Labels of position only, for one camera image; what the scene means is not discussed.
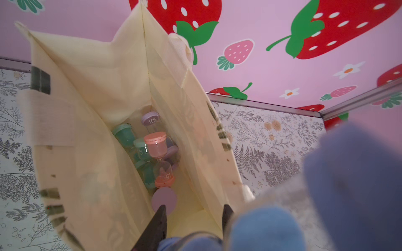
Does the cream canvas tote bag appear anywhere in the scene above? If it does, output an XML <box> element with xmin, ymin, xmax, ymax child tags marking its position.
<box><xmin>16</xmin><ymin>3</ymin><xmax>253</xmax><ymax>251</ymax></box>

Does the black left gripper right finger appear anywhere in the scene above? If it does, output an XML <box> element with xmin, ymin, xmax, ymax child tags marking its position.
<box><xmin>222</xmin><ymin>204</ymin><xmax>234</xmax><ymax>235</ymax></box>

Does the blue hourglass centre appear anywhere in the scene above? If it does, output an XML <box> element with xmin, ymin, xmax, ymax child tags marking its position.
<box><xmin>304</xmin><ymin>123</ymin><xmax>402</xmax><ymax>251</ymax></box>

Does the lilac hourglass inside bag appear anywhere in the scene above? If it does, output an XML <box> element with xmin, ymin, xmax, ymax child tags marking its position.
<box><xmin>141</xmin><ymin>111</ymin><xmax>180</xmax><ymax>166</ymax></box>

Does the purple hourglass front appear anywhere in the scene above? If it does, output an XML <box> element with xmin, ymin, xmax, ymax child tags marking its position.
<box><xmin>156</xmin><ymin>205</ymin><xmax>307</xmax><ymax>251</ymax></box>

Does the pink hourglass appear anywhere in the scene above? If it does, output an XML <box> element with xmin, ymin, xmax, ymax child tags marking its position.
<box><xmin>144</xmin><ymin>132</ymin><xmax>175</xmax><ymax>188</ymax></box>

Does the purple hourglass wide cap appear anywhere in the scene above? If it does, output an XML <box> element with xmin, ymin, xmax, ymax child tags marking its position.
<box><xmin>151</xmin><ymin>187</ymin><xmax>178</xmax><ymax>215</ymax></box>

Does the green hourglass inside bag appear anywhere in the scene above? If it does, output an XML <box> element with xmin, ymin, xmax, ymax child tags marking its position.
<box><xmin>112</xmin><ymin>123</ymin><xmax>156</xmax><ymax>190</ymax></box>

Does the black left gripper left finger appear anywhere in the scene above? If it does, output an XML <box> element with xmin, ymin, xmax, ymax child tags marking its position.
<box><xmin>131</xmin><ymin>205</ymin><xmax>167</xmax><ymax>251</ymax></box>

